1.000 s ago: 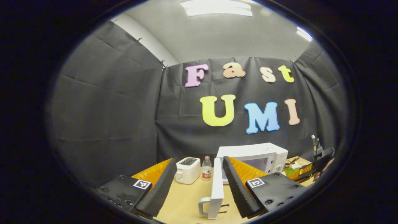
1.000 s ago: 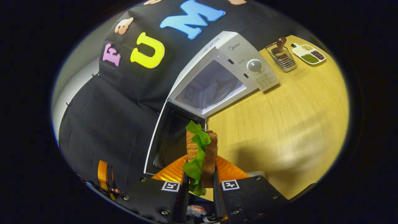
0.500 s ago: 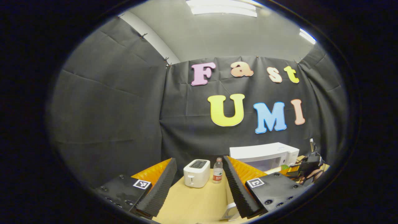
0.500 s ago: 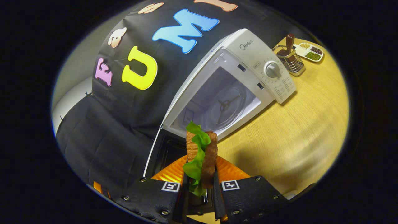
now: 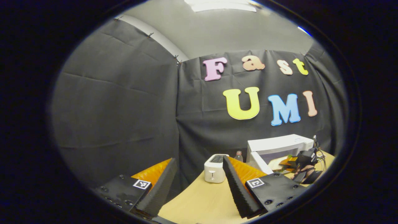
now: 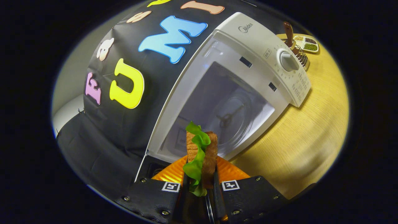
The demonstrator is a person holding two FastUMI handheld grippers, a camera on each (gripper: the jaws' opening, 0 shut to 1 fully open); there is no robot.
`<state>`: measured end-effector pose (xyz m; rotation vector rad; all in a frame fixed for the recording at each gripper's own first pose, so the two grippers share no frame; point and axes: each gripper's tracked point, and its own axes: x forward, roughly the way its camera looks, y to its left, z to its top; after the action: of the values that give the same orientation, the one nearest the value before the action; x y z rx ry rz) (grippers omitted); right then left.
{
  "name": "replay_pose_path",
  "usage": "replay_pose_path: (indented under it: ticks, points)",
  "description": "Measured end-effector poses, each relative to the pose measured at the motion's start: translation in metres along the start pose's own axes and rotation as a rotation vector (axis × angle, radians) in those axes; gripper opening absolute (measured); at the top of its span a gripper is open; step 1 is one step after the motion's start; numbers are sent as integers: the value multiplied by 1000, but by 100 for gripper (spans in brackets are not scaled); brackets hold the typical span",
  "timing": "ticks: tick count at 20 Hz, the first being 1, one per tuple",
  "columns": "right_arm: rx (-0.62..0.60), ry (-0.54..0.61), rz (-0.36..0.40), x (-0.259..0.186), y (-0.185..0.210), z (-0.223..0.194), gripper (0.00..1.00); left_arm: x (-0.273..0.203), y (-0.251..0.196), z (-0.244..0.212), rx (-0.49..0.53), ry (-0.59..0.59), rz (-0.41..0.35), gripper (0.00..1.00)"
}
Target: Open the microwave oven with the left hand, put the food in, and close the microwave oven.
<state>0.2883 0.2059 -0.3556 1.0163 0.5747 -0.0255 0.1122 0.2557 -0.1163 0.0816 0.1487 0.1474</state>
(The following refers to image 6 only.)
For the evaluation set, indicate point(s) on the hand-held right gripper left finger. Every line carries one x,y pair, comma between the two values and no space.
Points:
152,196

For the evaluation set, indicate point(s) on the sandwich with green lettuce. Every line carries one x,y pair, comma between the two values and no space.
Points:
202,155

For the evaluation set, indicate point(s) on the small white seasoning dish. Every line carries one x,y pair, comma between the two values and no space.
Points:
307,43

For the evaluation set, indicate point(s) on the white microwave oven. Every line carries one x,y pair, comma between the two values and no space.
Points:
255,71

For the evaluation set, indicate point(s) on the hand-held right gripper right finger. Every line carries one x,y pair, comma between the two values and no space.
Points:
248,197

